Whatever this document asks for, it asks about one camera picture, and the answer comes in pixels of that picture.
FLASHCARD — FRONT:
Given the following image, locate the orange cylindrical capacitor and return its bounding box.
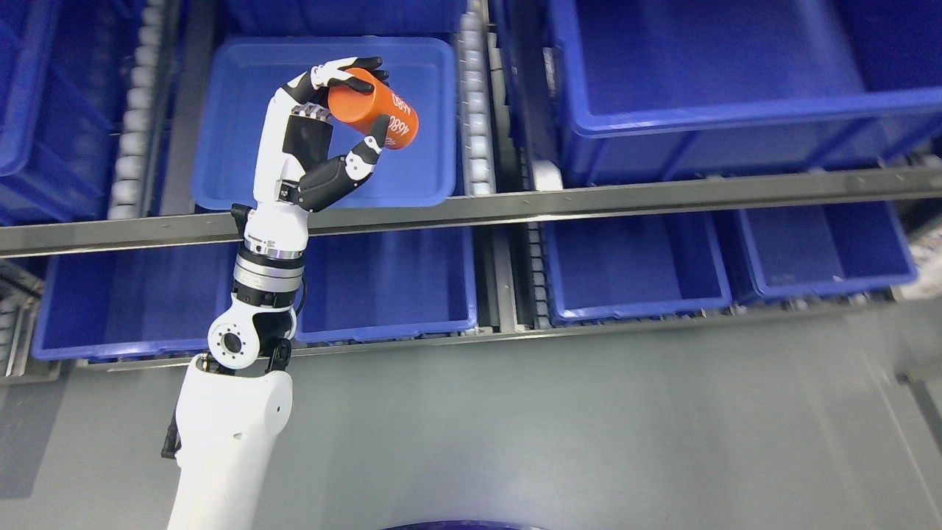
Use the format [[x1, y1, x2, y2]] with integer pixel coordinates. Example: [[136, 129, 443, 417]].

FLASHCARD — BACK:
[[327, 68, 419, 149]]

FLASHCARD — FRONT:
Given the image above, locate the shallow blue plastic tray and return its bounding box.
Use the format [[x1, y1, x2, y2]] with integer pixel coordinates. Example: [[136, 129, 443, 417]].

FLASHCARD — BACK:
[[191, 36, 460, 211]]

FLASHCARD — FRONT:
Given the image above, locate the white roller track centre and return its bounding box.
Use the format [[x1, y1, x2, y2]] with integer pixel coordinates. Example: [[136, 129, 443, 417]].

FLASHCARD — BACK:
[[456, 1, 497, 196]]

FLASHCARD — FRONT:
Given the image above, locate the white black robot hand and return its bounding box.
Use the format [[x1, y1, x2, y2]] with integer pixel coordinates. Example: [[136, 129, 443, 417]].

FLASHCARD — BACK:
[[243, 57, 390, 259]]

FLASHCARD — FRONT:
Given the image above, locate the white roller track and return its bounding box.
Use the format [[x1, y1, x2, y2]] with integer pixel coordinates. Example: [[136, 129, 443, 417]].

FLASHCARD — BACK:
[[456, 1, 497, 196], [107, 1, 167, 220]]

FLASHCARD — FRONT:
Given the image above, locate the large blue bin upper right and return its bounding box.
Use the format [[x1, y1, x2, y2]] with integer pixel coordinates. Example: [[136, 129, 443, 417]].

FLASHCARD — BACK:
[[546, 1, 941, 187]]

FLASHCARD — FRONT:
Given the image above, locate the blue bin lower centre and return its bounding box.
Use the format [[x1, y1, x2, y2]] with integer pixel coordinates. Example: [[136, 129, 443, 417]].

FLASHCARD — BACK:
[[295, 226, 478, 343]]

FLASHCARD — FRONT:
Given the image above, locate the metal shelf front rail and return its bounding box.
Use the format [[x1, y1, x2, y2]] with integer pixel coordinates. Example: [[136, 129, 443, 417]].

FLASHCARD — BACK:
[[1, 167, 941, 258]]

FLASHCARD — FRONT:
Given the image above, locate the blue bin lower left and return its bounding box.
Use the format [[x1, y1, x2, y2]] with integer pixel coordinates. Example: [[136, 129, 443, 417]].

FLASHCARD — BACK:
[[32, 244, 238, 361]]

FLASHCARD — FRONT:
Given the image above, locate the white roller track left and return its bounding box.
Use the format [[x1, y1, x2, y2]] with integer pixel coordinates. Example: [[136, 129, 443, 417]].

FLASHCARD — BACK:
[[107, 1, 167, 220]]

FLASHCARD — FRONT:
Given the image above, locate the blue bin lower right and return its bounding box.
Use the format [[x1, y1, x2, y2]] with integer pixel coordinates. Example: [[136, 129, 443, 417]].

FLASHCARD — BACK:
[[542, 212, 732, 325]]

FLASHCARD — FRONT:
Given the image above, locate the blue bin far right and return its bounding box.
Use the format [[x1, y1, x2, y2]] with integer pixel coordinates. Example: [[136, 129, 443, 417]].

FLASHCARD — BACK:
[[714, 201, 918, 305]]

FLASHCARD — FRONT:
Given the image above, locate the blue bin upper left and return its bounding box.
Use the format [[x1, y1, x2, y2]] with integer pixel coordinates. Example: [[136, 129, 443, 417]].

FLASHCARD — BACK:
[[1, 1, 144, 226]]

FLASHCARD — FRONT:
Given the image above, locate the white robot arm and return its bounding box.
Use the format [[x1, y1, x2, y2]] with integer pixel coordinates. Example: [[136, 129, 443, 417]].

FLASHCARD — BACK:
[[168, 236, 305, 529]]

